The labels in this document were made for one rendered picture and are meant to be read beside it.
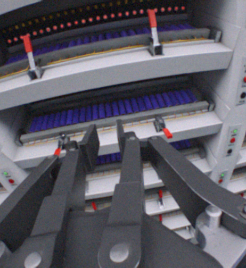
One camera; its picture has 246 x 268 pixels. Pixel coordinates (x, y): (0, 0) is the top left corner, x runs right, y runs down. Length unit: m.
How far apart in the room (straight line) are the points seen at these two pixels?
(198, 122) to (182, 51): 0.20
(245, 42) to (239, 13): 0.07
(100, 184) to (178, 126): 0.32
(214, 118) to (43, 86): 0.45
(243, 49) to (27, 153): 0.62
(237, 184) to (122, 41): 0.73
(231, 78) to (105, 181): 0.48
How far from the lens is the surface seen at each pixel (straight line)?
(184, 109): 0.46
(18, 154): 0.52
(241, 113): 0.52
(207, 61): 0.41
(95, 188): 0.55
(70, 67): 0.37
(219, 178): 0.65
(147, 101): 0.47
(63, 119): 0.49
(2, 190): 0.75
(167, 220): 0.87
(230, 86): 0.45
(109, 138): 0.41
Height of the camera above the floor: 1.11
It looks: 32 degrees down
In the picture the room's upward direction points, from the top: 10 degrees counter-clockwise
